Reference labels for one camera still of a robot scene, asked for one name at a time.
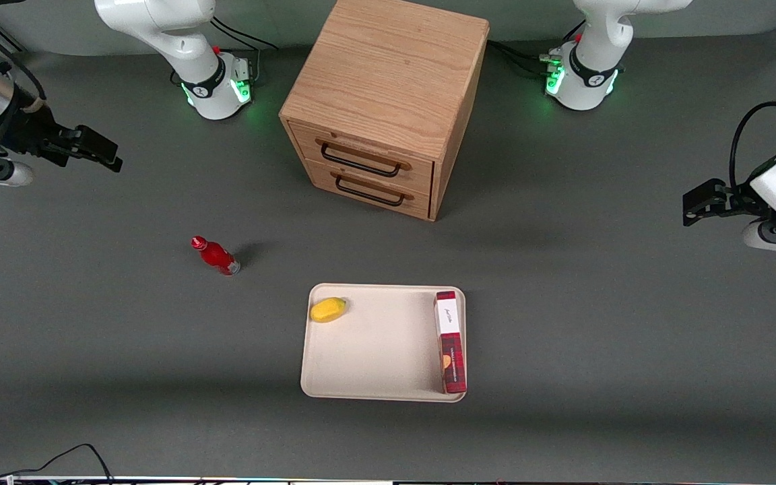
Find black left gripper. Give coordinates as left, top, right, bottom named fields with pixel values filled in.
left=682, top=178, right=770, bottom=228

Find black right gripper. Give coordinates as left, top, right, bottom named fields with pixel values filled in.
left=0, top=106, right=123, bottom=173

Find red coke bottle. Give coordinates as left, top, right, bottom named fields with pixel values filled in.
left=191, top=236, right=241, bottom=276

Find beige plastic tray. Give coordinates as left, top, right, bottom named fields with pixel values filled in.
left=300, top=283, right=467, bottom=403

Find wooden drawer front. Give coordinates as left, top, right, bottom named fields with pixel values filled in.
left=288, top=121, right=435, bottom=196
left=302, top=159, right=432, bottom=220

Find yellow lemon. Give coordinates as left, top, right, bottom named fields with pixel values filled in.
left=310, top=297, right=348, bottom=323

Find red cardboard snack box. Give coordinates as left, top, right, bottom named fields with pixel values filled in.
left=434, top=290, right=467, bottom=394

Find wooden drawer cabinet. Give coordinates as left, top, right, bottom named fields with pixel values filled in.
left=279, top=0, right=490, bottom=222

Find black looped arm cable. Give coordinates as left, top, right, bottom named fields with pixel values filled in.
left=730, top=62, right=776, bottom=191

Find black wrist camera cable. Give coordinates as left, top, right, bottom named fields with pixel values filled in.
left=0, top=27, right=48, bottom=114

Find black base cables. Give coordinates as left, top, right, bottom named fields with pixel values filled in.
left=210, top=15, right=279, bottom=83
left=488, top=20, right=585, bottom=76

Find black drawer handle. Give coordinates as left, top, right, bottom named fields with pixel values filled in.
left=321, top=143, right=403, bottom=179
left=335, top=174, right=406, bottom=207

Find thin black cable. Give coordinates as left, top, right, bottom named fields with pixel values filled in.
left=0, top=443, right=114, bottom=484

